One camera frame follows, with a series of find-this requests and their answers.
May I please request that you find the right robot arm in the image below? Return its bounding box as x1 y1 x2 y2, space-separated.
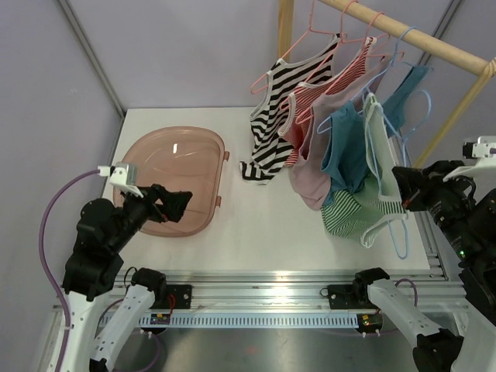
351 160 495 371

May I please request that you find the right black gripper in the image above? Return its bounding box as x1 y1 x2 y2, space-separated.
394 158 486 262

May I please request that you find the blue hanger of teal top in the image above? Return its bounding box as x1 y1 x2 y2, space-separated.
317 26 419 135

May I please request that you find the red striped tank top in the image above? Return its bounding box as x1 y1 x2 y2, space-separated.
277 36 377 167

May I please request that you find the pink hanger of black top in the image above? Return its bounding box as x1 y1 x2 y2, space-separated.
250 0 342 96

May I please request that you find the pink plastic basin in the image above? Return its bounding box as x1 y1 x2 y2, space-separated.
122 126 229 237

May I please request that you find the white slotted cable duct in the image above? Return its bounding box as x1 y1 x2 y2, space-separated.
134 312 358 329

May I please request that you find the aluminium rail frame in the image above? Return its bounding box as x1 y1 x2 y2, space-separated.
121 215 464 312

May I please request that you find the pink hanger of red top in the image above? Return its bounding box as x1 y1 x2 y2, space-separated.
278 0 365 117

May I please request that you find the green striped tank top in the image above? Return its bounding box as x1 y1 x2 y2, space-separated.
320 92 410 249

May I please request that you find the wooden clothes rack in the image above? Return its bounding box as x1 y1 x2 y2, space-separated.
277 0 496 168

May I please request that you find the black white striped tank top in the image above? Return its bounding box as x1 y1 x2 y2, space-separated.
239 33 340 184

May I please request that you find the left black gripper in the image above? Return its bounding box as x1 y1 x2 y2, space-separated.
109 182 192 252

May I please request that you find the mauve tank top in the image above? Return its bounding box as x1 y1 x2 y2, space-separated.
289 54 392 210

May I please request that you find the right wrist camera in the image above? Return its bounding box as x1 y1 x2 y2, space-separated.
443 136 495 182

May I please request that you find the blue hanger of green top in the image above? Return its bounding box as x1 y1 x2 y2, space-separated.
360 89 432 260

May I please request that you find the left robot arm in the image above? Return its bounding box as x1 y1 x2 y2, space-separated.
52 184 193 371

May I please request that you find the teal tank top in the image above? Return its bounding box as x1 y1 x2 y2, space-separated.
321 65 429 206

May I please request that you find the pink hanger of mauve top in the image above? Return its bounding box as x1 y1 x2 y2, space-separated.
286 11 392 124

